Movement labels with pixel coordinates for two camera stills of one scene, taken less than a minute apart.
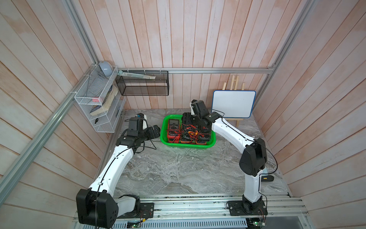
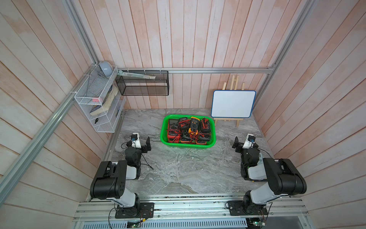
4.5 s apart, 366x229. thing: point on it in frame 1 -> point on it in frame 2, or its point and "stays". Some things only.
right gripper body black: x=191 y=119 -> x=240 y=147
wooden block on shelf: x=106 y=103 stays
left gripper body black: x=148 y=133 -> x=144 y=150
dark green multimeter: x=203 y=139 stays
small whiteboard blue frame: x=234 y=104 stays
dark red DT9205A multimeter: x=173 y=133 stays
